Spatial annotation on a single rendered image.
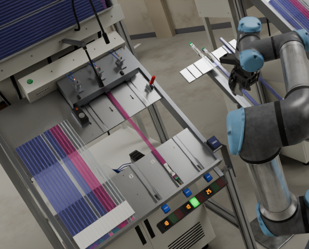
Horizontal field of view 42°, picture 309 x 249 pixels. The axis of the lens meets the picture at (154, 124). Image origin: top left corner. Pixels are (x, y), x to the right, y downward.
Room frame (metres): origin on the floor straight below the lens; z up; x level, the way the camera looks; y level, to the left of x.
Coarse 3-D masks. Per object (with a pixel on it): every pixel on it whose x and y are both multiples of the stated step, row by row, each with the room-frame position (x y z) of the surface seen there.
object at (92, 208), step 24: (24, 144) 1.51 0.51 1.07; (48, 144) 1.51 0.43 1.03; (72, 144) 1.50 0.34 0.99; (48, 168) 1.43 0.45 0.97; (72, 168) 1.42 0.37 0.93; (96, 168) 1.41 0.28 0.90; (48, 192) 1.35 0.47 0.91; (72, 192) 1.34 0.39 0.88; (96, 192) 1.34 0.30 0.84; (72, 216) 1.27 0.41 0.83; (96, 216) 1.26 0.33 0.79; (120, 216) 1.26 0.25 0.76; (96, 240) 1.19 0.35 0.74
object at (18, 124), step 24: (48, 96) 1.69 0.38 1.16; (120, 96) 1.68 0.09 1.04; (144, 96) 1.67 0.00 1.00; (0, 120) 1.62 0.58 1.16; (24, 120) 1.61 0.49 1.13; (48, 120) 1.60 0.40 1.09; (72, 120) 1.60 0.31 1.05; (96, 120) 1.59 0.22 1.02; (120, 120) 1.59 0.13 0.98; (24, 168) 1.44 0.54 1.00
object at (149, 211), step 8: (216, 160) 1.40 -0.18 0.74; (208, 168) 1.37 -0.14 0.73; (200, 176) 1.38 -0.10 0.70; (184, 184) 1.33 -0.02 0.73; (176, 192) 1.30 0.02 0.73; (160, 200) 1.28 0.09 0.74; (168, 200) 1.32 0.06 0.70; (152, 208) 1.26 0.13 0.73; (144, 216) 1.25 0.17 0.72; (128, 224) 1.22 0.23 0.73; (136, 224) 1.27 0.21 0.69; (120, 232) 1.20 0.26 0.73; (112, 240) 1.20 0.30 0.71; (96, 248) 1.16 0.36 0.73; (104, 248) 1.21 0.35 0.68
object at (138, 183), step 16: (176, 144) 1.48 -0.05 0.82; (192, 144) 1.48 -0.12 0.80; (144, 160) 1.44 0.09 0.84; (176, 160) 1.43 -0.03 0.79; (192, 160) 1.42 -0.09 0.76; (208, 160) 1.42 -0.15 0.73; (128, 176) 1.39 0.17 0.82; (144, 176) 1.38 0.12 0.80; (160, 176) 1.38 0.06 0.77; (192, 176) 1.37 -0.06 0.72; (128, 192) 1.34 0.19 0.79; (144, 192) 1.33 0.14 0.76; (160, 192) 1.33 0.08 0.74; (144, 208) 1.28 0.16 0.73
